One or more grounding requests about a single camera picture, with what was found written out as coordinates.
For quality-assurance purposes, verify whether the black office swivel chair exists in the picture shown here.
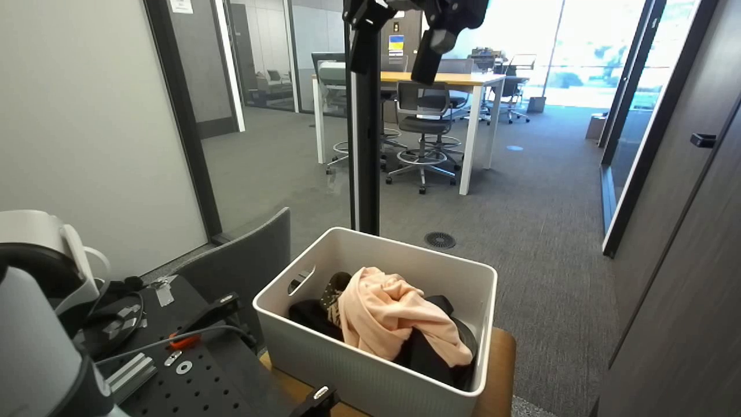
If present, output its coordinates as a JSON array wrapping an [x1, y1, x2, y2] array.
[[382, 79, 467, 195], [494, 59, 535, 128]]

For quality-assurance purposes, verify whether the black glass wall post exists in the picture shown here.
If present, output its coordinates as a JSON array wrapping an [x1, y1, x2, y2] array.
[[346, 0, 388, 236]]

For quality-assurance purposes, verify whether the black wall frame post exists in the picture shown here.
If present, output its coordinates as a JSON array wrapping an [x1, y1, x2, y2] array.
[[141, 0, 227, 245]]

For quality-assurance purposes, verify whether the peach pink cloth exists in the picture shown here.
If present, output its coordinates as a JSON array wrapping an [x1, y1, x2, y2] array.
[[335, 264, 474, 369]]

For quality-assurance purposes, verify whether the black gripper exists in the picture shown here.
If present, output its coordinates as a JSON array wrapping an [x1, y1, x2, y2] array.
[[397, 0, 491, 89]]

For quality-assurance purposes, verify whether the round black floor outlet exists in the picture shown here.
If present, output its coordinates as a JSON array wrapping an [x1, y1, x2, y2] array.
[[425, 230, 459, 250]]

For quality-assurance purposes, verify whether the black door handle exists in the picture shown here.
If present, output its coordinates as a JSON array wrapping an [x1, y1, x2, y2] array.
[[687, 129, 720, 150]]

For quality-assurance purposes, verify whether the white plastic storage bin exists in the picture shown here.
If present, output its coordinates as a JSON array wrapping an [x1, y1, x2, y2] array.
[[250, 225, 501, 417]]

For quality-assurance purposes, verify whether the black clothing garment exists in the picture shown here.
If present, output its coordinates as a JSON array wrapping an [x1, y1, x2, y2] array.
[[389, 293, 482, 391]]

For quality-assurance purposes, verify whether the grey chair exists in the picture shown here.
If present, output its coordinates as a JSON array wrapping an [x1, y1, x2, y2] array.
[[172, 205, 294, 349]]

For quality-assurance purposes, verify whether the white paper tag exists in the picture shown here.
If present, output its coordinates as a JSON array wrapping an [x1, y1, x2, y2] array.
[[154, 276, 178, 310]]

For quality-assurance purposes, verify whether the black framed glass door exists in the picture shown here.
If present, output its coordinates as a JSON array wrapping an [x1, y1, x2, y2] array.
[[599, 0, 724, 259]]

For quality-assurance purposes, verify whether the black perforated breadboard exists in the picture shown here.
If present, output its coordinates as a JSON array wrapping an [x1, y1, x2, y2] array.
[[114, 322, 300, 417]]

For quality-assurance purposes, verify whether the brown cardboard box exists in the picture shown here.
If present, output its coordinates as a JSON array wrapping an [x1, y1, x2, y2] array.
[[584, 112, 609, 143]]

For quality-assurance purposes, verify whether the silver aluminium extrusion piece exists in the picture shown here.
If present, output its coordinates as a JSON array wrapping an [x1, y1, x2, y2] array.
[[97, 349, 161, 396]]

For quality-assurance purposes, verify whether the white desk wooden top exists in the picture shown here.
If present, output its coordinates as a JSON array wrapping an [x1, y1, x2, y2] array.
[[310, 68, 510, 198]]

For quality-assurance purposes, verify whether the dark speckled patterned cloth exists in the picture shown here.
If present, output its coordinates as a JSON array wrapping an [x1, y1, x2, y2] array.
[[284, 269, 356, 344]]

